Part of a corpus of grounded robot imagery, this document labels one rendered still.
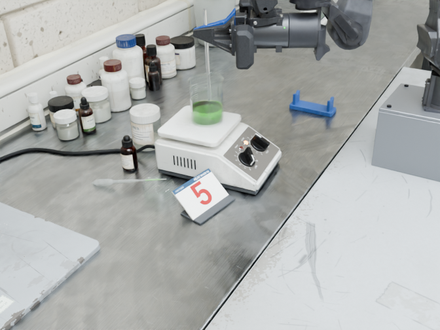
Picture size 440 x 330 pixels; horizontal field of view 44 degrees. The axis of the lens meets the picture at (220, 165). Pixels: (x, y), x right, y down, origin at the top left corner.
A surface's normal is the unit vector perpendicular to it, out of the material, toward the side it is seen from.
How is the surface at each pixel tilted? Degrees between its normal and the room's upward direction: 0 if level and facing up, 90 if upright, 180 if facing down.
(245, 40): 90
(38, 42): 90
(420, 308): 0
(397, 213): 0
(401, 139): 90
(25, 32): 90
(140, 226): 0
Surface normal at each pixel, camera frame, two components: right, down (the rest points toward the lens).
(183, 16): 0.87, 0.24
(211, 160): -0.42, 0.49
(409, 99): 0.00, -0.89
